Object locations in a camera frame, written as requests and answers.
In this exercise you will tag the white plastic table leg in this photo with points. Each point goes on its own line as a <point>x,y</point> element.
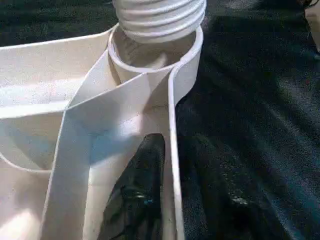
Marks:
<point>160,20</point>

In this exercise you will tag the white plastic table top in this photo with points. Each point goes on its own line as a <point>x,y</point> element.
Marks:
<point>75,75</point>

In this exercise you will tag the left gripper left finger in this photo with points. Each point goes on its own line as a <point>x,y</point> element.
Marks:
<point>140,187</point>

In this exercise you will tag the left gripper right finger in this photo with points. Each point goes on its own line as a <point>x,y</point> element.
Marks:
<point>212,200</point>

